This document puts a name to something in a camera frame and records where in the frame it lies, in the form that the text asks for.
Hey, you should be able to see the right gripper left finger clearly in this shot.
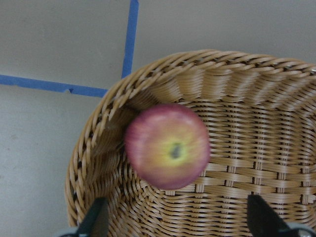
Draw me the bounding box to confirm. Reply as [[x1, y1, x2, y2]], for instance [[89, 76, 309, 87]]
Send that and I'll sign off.
[[75, 197, 109, 237]]

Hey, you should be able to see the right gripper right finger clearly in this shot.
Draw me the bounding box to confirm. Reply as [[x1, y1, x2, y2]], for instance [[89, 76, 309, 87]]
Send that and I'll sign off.
[[247, 195, 290, 237]]

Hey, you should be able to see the red yellow apple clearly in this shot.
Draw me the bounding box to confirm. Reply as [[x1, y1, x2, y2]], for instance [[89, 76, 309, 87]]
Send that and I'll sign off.
[[124, 104, 210, 190]]

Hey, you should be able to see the wicker basket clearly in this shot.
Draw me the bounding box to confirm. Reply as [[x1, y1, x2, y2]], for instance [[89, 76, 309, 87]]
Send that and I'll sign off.
[[65, 50, 316, 237]]

